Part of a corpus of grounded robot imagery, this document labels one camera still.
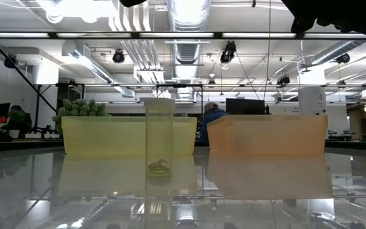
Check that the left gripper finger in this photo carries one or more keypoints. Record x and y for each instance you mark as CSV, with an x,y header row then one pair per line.
x,y
133,2

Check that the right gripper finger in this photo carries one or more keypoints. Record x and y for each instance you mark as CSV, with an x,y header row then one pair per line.
x,y
302,25
302,8

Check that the yellow-green medicine bottle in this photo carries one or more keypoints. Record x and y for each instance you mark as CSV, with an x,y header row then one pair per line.
x,y
159,136

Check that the orange translucent plastic bin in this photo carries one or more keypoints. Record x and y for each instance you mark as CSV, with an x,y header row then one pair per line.
x,y
265,136

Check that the yellow translucent plastic bin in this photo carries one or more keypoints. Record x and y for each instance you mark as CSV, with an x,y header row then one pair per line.
x,y
106,136

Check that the black office monitor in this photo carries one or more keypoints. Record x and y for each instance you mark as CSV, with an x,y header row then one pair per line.
x,y
245,106

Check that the green artificial potted plant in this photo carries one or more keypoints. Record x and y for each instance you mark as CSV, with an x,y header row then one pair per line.
x,y
81,108

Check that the person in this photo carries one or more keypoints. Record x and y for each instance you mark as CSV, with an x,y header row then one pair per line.
x,y
213,122

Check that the thin black diagonal strut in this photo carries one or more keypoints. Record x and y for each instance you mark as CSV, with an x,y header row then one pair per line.
x,y
17,68

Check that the small potted desk plant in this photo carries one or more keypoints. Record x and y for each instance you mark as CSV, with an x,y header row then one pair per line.
x,y
16,117

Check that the silver ventilation duct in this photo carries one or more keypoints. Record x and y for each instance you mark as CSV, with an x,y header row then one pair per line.
x,y
187,16

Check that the black aluminium rig frame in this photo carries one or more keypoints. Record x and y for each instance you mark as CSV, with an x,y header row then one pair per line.
x,y
218,35

